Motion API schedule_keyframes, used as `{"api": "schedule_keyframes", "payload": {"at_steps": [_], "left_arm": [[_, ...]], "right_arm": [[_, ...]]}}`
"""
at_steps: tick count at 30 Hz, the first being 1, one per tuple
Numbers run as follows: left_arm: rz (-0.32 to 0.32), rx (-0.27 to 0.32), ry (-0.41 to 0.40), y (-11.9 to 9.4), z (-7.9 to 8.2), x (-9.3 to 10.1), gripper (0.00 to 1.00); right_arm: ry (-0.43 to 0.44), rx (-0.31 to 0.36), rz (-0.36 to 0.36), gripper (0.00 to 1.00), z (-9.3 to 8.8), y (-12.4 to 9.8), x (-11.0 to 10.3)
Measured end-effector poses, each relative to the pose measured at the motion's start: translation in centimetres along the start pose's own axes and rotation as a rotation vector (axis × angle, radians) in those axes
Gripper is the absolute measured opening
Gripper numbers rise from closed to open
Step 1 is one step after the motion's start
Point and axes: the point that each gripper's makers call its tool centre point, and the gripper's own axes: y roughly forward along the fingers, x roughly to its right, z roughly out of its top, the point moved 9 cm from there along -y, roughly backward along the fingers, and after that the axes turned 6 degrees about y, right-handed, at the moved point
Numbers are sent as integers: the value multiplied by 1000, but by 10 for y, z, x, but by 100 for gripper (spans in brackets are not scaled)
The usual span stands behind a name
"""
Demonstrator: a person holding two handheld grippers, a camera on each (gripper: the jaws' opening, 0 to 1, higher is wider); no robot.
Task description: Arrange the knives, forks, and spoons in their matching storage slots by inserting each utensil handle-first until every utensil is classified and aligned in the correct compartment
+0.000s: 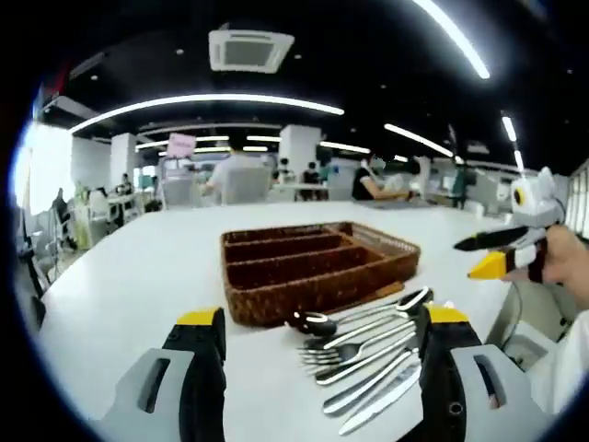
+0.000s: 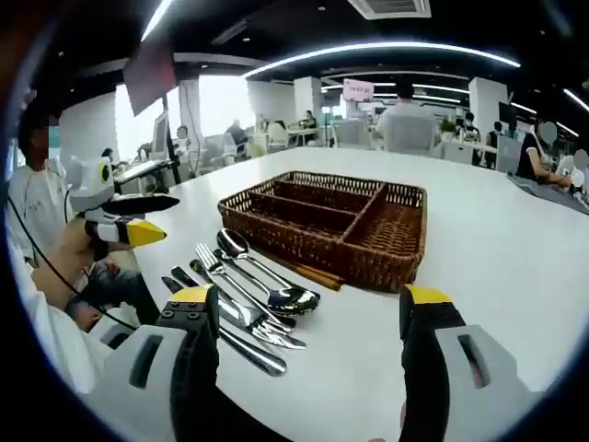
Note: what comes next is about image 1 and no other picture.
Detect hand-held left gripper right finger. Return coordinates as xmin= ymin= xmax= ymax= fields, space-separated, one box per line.
xmin=415 ymin=303 xmax=554 ymax=442

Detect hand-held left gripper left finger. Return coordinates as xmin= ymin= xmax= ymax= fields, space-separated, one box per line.
xmin=98 ymin=306 xmax=228 ymax=442

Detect steel fork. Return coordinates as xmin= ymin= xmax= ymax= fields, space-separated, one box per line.
xmin=297 ymin=321 xmax=418 ymax=358
xmin=298 ymin=331 xmax=420 ymax=372

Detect brown wicker storage tray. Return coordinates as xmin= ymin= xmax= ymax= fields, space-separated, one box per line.
xmin=220 ymin=221 xmax=422 ymax=328

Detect person's right hand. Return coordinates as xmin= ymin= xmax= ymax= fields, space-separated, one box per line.
xmin=501 ymin=225 xmax=589 ymax=289

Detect straight ceiling light strip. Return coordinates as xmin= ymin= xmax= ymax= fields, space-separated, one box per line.
xmin=411 ymin=0 xmax=491 ymax=79

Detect pink hanging sign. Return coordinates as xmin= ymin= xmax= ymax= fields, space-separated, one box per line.
xmin=166 ymin=133 xmax=197 ymax=158

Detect curved ceiling light strip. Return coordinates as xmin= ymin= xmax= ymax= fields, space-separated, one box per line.
xmin=71 ymin=94 xmax=345 ymax=134

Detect ceiling air conditioner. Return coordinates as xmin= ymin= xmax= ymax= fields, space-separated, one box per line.
xmin=207 ymin=28 xmax=295 ymax=74

